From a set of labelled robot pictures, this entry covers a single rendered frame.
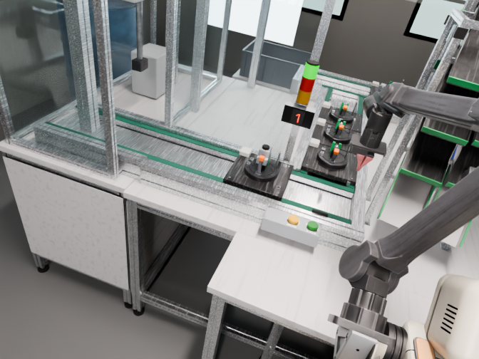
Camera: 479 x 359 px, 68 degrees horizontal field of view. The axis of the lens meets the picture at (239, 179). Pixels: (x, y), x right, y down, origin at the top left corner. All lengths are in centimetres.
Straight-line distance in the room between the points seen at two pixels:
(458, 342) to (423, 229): 19
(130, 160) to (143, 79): 77
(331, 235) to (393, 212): 24
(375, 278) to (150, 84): 168
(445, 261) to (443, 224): 89
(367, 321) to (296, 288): 49
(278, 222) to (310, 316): 33
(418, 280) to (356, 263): 69
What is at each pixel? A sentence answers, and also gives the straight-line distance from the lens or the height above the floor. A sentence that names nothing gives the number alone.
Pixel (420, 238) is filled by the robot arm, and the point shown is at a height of 138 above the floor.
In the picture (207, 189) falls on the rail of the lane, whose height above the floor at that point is 94.
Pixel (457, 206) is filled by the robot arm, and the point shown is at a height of 147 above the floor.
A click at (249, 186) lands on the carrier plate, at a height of 97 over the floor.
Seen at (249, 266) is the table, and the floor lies 86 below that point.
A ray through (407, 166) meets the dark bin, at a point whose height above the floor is 120.
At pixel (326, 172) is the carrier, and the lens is 159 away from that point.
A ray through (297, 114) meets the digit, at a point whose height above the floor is 122.
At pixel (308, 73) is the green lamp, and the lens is 136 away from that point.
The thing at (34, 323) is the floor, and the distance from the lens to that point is 221.
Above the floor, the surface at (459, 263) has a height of 86.
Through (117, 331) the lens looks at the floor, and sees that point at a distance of 210.
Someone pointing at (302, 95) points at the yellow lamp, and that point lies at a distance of 139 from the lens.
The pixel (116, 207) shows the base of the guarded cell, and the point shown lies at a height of 74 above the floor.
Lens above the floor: 181
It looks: 37 degrees down
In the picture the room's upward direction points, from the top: 11 degrees clockwise
